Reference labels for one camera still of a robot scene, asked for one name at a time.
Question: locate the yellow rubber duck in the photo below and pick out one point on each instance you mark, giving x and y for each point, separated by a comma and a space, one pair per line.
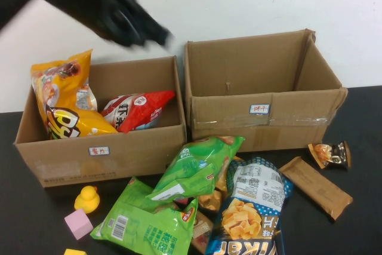
86, 199

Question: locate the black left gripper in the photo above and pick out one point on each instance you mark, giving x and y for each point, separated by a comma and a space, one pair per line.
116, 10

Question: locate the long brown bar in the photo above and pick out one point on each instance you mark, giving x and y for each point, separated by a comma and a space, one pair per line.
316, 187

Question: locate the small yellow snack packet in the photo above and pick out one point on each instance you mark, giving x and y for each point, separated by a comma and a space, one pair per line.
222, 177

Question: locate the blue dotted chips bag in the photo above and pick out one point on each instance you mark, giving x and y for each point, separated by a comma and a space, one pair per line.
253, 207

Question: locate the red shrimp cracker bag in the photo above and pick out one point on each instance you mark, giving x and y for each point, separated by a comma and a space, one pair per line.
140, 108

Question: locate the white sticker on taped box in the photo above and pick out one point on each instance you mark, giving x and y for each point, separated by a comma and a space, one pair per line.
259, 109

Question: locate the green chips bag with barcode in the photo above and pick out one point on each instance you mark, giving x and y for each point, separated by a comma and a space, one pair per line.
149, 228

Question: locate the small brown snack packet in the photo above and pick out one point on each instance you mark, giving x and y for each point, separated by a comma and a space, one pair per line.
201, 231

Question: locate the green cucumber chips bag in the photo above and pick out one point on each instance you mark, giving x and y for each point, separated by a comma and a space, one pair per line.
194, 171

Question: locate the cardboard box with clear tape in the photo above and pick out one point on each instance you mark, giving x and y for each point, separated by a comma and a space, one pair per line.
238, 129

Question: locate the yellow foam block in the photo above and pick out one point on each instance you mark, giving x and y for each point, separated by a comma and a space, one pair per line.
74, 252

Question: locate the light pink foam cube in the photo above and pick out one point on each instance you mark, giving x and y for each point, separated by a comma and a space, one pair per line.
78, 223

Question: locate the white sticker on F2 box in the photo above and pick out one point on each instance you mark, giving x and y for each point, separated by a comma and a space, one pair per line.
99, 150

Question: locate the small black orange snack packet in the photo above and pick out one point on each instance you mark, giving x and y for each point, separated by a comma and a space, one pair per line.
328, 153

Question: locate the yellow chips bag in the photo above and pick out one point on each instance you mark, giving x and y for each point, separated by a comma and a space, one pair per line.
65, 84

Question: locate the cardboard box with F2 print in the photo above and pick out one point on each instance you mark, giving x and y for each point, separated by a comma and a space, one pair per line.
140, 156

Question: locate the crumpled orange brown snack packet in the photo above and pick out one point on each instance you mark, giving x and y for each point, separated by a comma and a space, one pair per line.
210, 201

